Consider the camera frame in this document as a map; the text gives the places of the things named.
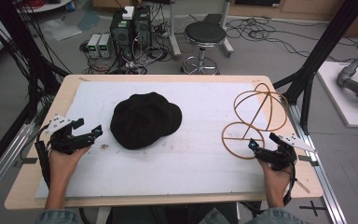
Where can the white box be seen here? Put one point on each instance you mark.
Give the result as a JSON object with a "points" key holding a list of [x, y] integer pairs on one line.
{"points": [[128, 12]]}

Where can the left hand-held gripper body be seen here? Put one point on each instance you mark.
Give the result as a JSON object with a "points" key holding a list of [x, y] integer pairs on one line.
{"points": [[62, 140]]}

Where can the black frame post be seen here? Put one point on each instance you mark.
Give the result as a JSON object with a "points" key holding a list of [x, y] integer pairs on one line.
{"points": [[323, 46], [18, 40]]}

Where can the black round stool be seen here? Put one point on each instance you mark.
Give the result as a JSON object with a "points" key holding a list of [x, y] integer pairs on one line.
{"points": [[204, 33]]}

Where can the person's right hand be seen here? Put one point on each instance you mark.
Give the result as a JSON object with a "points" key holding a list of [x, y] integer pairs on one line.
{"points": [[276, 180]]}

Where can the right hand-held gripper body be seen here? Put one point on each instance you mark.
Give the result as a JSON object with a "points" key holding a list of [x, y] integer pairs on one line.
{"points": [[282, 153]]}

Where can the grey power supply unit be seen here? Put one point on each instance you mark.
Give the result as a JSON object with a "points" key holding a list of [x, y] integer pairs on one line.
{"points": [[93, 45], [105, 45]]}

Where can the clear plastic sheet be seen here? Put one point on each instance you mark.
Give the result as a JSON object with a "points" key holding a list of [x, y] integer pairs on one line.
{"points": [[60, 29]]}

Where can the aluminium rail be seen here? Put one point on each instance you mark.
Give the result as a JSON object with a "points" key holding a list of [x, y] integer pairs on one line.
{"points": [[4, 158], [323, 183]]}

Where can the white floor board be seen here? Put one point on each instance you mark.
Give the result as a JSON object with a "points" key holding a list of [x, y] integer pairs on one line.
{"points": [[338, 96]]}

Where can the person's left hand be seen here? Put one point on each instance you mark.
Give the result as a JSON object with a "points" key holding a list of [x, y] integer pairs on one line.
{"points": [[64, 164]]}

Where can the white table mat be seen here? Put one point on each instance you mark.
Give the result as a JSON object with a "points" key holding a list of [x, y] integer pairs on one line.
{"points": [[199, 168]]}

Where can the black cap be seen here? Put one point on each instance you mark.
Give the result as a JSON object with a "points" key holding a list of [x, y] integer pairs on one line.
{"points": [[144, 120]]}

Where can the black computer tower green label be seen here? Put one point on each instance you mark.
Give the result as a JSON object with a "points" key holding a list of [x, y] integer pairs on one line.
{"points": [[121, 34]]}

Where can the white stand leg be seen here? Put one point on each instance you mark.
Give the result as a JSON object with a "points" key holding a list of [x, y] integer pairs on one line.
{"points": [[174, 31], [227, 31]]}

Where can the round white table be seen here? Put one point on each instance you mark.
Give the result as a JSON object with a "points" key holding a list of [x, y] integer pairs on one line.
{"points": [[43, 5]]}

